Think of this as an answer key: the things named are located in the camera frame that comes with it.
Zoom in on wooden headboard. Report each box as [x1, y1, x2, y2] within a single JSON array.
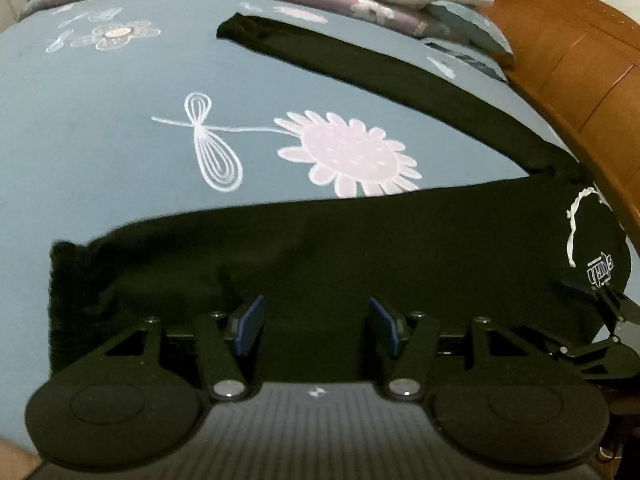
[[484, 0, 639, 243]]

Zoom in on black sweatpants with drawstring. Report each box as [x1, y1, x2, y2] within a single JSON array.
[[49, 14, 631, 382]]

